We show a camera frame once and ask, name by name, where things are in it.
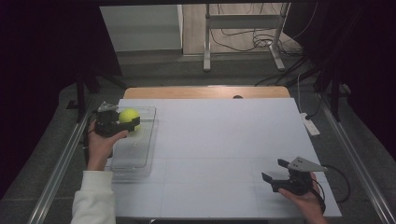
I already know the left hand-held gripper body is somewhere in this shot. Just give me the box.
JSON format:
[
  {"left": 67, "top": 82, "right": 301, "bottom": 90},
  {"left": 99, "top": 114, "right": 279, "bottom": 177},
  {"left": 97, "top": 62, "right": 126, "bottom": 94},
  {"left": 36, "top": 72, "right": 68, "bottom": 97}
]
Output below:
[{"left": 93, "top": 101, "right": 125, "bottom": 138}]

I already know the white metal stand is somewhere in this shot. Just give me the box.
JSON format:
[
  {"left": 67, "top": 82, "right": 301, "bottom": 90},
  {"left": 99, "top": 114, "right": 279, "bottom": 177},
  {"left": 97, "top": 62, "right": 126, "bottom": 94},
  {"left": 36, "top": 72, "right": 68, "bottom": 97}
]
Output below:
[{"left": 203, "top": 3, "right": 291, "bottom": 73}]

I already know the person's right hand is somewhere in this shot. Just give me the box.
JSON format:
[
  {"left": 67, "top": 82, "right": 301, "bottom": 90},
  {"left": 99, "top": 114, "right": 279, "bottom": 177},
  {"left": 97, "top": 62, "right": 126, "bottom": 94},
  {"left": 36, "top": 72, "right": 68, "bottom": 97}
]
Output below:
[{"left": 277, "top": 179, "right": 326, "bottom": 217}]

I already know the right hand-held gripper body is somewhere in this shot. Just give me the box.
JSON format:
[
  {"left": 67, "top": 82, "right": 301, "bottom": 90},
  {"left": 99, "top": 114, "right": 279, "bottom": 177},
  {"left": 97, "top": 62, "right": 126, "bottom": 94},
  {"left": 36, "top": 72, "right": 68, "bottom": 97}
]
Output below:
[{"left": 271, "top": 156, "right": 329, "bottom": 196}]

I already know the tangle of black floor cables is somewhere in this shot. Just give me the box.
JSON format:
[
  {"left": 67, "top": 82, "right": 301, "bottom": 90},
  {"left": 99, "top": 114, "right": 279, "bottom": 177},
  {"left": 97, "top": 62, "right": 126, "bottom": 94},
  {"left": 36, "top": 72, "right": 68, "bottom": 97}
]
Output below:
[{"left": 208, "top": 3, "right": 318, "bottom": 57}]

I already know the white cabinet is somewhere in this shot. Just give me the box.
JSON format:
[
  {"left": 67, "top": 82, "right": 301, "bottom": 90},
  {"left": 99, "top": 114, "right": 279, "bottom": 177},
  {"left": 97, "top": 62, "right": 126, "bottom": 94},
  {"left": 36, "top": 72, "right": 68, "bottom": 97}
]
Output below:
[{"left": 99, "top": 4, "right": 184, "bottom": 52}]

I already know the black stand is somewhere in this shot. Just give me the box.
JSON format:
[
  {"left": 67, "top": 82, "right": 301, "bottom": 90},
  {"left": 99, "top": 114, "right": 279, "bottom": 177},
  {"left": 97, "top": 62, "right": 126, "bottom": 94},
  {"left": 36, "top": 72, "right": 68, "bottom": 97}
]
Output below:
[
  {"left": 314, "top": 71, "right": 344, "bottom": 122},
  {"left": 65, "top": 71, "right": 129, "bottom": 123}
]

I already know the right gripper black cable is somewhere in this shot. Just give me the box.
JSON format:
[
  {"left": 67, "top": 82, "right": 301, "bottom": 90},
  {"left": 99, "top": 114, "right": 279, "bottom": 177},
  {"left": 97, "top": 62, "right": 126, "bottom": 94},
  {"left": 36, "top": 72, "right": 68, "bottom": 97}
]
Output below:
[{"left": 311, "top": 164, "right": 351, "bottom": 213}]

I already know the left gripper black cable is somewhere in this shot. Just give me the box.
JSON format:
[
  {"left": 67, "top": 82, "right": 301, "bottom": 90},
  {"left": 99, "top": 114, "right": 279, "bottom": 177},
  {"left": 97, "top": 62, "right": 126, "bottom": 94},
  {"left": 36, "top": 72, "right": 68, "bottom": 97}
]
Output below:
[{"left": 82, "top": 110, "right": 101, "bottom": 166}]

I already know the aluminium floor rail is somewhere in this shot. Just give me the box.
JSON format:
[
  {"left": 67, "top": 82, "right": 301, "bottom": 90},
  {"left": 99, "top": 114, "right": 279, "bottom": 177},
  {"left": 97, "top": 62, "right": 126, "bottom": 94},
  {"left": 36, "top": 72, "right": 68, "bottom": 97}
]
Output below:
[
  {"left": 27, "top": 108, "right": 94, "bottom": 224},
  {"left": 317, "top": 92, "right": 396, "bottom": 224}
]

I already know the clear plastic container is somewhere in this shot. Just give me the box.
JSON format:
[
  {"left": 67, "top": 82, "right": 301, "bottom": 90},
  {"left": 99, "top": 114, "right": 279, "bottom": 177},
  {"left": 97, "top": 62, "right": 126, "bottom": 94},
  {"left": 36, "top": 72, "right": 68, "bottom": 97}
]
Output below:
[{"left": 106, "top": 105, "right": 159, "bottom": 180}]

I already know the person's left hand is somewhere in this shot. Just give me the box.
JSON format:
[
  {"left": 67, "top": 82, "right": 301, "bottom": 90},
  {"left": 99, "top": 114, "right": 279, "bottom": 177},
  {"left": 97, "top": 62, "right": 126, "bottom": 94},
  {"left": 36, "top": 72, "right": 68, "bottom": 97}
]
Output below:
[{"left": 87, "top": 119, "right": 129, "bottom": 172}]

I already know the white table mat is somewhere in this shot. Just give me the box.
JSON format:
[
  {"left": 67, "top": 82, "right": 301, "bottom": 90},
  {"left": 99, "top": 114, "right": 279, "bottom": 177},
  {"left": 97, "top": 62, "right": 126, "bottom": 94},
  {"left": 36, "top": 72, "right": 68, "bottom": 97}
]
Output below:
[{"left": 111, "top": 98, "right": 343, "bottom": 218}]

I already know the white power strip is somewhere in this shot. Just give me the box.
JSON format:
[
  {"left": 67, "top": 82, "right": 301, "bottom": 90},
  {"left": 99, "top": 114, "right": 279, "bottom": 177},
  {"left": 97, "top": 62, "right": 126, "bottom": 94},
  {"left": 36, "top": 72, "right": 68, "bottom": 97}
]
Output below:
[{"left": 299, "top": 112, "right": 321, "bottom": 137}]

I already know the wooden table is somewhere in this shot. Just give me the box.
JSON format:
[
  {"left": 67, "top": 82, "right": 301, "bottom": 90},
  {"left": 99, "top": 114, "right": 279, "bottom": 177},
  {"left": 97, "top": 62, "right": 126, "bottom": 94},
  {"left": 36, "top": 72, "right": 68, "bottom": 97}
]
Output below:
[{"left": 123, "top": 86, "right": 291, "bottom": 100}]

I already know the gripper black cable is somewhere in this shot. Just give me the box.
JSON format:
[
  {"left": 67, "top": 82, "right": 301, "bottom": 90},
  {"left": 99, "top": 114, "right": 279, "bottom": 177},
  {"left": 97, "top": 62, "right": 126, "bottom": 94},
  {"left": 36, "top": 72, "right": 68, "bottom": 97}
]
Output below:
[
  {"left": 82, "top": 110, "right": 101, "bottom": 166},
  {"left": 311, "top": 164, "right": 351, "bottom": 213}
]

